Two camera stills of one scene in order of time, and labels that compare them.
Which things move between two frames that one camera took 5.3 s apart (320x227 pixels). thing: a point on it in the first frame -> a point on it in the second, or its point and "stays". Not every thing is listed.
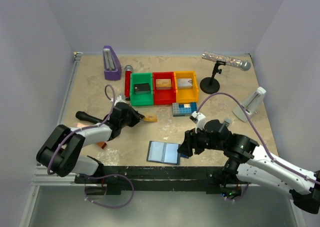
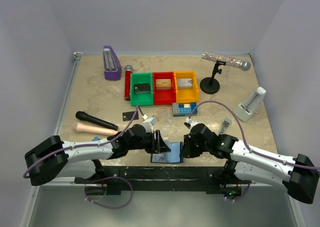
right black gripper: (186, 147) stays
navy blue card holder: (164, 152) stays
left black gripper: (137, 117) -> (158, 145)
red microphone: (128, 69) stays
